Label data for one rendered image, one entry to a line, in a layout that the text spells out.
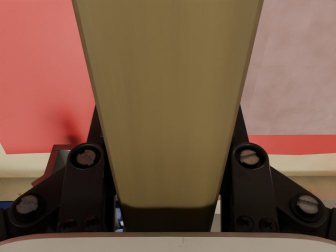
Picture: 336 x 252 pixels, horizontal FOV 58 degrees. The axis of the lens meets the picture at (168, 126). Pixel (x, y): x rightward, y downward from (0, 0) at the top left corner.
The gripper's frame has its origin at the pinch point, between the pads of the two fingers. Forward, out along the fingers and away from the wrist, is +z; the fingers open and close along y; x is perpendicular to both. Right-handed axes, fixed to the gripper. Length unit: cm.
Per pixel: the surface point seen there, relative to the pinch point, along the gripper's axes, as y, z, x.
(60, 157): -11.2, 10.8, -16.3
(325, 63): 14.1, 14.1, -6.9
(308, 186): 18.2, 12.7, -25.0
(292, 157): 15.4, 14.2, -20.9
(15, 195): -19.3, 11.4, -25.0
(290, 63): 10.9, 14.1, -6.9
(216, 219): 42, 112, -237
